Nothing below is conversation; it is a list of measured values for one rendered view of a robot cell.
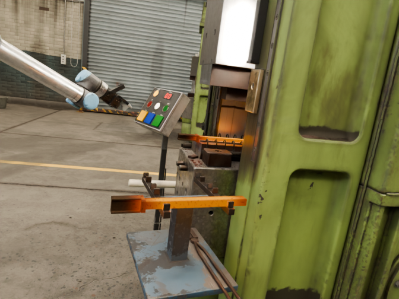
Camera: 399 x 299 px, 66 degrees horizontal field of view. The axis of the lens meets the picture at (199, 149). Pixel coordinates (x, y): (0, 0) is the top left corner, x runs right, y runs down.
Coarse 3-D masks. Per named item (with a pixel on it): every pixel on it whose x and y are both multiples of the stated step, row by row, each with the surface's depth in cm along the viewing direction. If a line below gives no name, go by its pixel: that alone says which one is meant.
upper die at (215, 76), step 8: (208, 64) 146; (208, 72) 145; (216, 72) 142; (224, 72) 143; (232, 72) 144; (240, 72) 144; (248, 72) 145; (200, 80) 160; (208, 80) 144; (216, 80) 143; (224, 80) 144; (232, 80) 144; (240, 80) 145; (248, 80) 146; (240, 88) 146
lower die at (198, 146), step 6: (192, 144) 167; (198, 144) 154; (204, 144) 149; (210, 144) 150; (222, 144) 153; (228, 144) 155; (192, 150) 166; (198, 150) 154; (228, 150) 152; (240, 150) 154; (198, 156) 153
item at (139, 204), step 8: (112, 200) 85; (120, 200) 85; (128, 200) 86; (136, 200) 88; (144, 200) 88; (152, 200) 90; (160, 200) 91; (168, 200) 92; (176, 200) 92; (184, 200) 93; (192, 200) 94; (200, 200) 95; (208, 200) 96; (216, 200) 96; (224, 200) 97; (232, 200) 98; (240, 200) 100; (112, 208) 86; (120, 208) 87; (128, 208) 88; (136, 208) 88; (144, 208) 87; (152, 208) 89; (160, 208) 90
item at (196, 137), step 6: (180, 138) 153; (186, 138) 153; (192, 138) 154; (198, 138) 153; (204, 138) 154; (210, 138) 155; (216, 138) 156; (222, 138) 157; (228, 138) 158; (234, 138) 161
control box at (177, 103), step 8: (160, 88) 210; (152, 96) 212; (160, 96) 205; (168, 96) 198; (176, 96) 192; (184, 96) 192; (144, 104) 213; (152, 104) 206; (160, 104) 200; (168, 104) 194; (176, 104) 190; (184, 104) 194; (152, 112) 202; (160, 112) 196; (168, 112) 190; (176, 112) 191; (136, 120) 210; (152, 120) 197; (168, 120) 189; (176, 120) 193; (152, 128) 194; (160, 128) 187; (168, 128) 190; (168, 136) 192
